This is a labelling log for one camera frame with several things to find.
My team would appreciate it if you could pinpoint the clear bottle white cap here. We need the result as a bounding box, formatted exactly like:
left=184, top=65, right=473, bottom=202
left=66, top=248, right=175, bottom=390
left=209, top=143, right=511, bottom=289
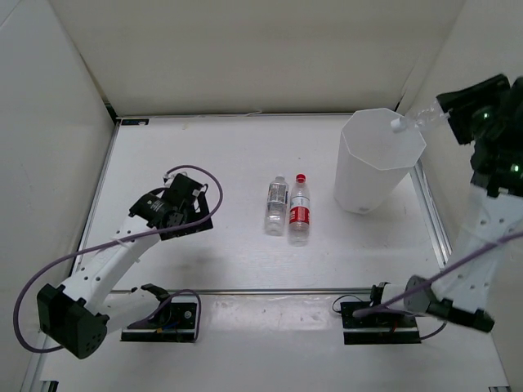
left=264, top=176, right=288, bottom=236
left=391, top=100, right=449, bottom=133

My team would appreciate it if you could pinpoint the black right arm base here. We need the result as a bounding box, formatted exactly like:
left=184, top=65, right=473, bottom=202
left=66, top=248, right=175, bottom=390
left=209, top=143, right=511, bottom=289
left=332, top=283, right=422, bottom=345

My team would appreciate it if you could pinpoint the clear bottle red label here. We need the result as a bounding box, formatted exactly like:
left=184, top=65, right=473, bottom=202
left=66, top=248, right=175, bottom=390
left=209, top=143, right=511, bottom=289
left=288, top=173, right=311, bottom=246

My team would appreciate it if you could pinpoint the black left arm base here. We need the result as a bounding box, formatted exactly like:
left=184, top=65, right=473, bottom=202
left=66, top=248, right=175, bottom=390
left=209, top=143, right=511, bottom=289
left=120, top=283, right=202, bottom=343

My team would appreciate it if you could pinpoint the white octagonal plastic bin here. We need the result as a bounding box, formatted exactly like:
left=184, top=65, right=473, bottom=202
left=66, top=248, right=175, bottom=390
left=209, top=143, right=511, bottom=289
left=333, top=108, right=426, bottom=214

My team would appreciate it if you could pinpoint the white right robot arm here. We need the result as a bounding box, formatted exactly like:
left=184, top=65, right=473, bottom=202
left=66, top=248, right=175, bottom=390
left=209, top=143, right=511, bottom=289
left=353, top=74, right=522, bottom=332

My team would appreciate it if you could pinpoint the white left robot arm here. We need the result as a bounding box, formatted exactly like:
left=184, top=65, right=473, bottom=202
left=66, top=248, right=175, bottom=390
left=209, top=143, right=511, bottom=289
left=37, top=173, right=215, bottom=359

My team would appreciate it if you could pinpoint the blue label sticker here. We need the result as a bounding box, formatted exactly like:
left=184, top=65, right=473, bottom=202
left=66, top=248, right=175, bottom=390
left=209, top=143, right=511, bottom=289
left=120, top=118, right=150, bottom=126

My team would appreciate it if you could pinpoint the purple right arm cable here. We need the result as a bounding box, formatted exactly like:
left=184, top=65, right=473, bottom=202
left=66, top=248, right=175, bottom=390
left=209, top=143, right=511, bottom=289
left=353, top=228, right=523, bottom=342

